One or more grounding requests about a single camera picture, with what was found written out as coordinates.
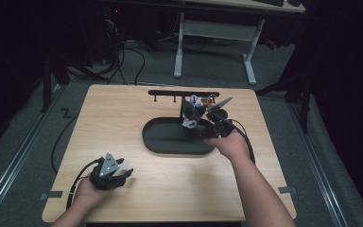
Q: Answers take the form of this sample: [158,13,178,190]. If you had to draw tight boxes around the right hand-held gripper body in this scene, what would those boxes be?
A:
[200,96,236,140]

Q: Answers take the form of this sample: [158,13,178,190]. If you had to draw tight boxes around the grey tape strip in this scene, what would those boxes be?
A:
[278,185,298,195]
[39,190,64,201]

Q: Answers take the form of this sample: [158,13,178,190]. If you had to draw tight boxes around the dark computer tower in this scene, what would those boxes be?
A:
[83,5,125,68]

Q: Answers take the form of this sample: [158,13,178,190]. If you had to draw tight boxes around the person's right hand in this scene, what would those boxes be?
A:
[203,129,254,164]

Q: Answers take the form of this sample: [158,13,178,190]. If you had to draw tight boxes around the right hand-held gripper black cable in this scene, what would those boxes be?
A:
[216,114,256,165]

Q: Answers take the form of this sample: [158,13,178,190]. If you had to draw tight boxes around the metal floor rail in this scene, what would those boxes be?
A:
[286,103,350,227]
[0,84,64,223]

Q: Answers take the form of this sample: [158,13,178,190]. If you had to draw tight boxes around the dark plush toy purple bow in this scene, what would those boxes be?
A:
[181,95,208,130]

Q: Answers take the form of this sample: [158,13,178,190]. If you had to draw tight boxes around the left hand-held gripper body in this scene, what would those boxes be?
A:
[89,152,128,191]

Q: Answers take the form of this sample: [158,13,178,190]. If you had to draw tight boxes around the white-framed desk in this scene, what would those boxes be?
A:
[172,0,306,86]

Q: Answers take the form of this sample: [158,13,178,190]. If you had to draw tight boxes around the left hand-held gripper black cable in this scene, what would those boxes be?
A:
[65,157,105,212]

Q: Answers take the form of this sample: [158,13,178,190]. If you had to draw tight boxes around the hand-held gripper black cable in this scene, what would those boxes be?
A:
[216,114,256,165]
[65,157,105,212]

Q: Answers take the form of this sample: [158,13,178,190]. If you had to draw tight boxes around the thin black floor cable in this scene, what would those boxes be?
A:
[50,113,80,175]

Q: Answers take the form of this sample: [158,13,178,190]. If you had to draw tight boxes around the black floor cables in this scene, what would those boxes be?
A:
[105,39,147,86]

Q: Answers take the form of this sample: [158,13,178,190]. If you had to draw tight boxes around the person's left hand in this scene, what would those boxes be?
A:
[73,179,114,207]

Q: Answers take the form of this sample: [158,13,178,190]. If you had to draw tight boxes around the black hook stand with tray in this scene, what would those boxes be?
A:
[141,89,221,156]

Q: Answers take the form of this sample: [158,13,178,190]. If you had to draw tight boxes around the black metal stand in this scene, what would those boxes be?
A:
[40,56,71,114]
[254,70,314,134]

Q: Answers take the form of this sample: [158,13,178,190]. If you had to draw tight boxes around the small orange keychain toy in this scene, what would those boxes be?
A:
[201,96,217,107]

